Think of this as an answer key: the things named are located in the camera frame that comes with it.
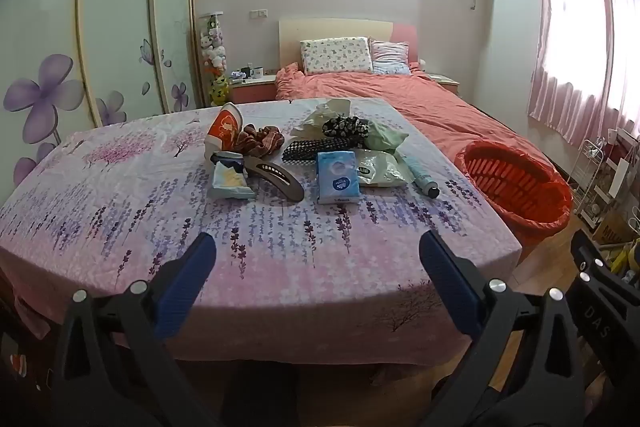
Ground striped pink pillow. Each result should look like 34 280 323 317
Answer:
369 38 412 76

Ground pale green cloth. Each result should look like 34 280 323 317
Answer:
362 119 410 152

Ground flower print wardrobe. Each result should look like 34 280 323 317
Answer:
0 0 206 202

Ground pink white nightstand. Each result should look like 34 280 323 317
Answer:
430 73 461 95
227 74 277 106

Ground cardboard box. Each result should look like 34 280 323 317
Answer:
592 202 636 248

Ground black floral scrunchie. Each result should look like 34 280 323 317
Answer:
322 116 371 140

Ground white wire rack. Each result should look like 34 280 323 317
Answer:
570 139 608 228

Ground white wet wipes packet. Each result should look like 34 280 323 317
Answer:
356 150 413 188

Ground yellow bag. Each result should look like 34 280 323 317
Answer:
610 239 640 278

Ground floral tablecloth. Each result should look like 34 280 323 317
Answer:
0 97 523 368

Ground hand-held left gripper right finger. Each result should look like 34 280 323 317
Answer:
417 229 586 427

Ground brown scrunchie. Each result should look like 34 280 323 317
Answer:
235 124 286 158

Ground cream pink headboard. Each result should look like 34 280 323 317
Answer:
278 18 420 68

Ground coral duvet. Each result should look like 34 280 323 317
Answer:
274 62 556 168

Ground orange-red plastic basket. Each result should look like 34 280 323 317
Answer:
454 139 573 253

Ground brown hair clip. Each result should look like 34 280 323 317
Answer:
242 154 305 202

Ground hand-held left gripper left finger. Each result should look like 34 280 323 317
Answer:
50 232 221 427

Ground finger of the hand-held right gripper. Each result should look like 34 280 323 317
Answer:
570 229 640 388

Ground crumpled blue white packet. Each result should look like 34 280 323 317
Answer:
207 152 256 200

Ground blue tissue packet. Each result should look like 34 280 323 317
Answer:
316 150 362 205

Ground black perforated mat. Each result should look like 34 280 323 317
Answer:
281 136 361 165

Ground floral white pillow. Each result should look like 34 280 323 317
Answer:
300 37 373 75

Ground pink curtain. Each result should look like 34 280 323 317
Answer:
527 0 640 148

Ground plush toy column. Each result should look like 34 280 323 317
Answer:
199 12 231 108

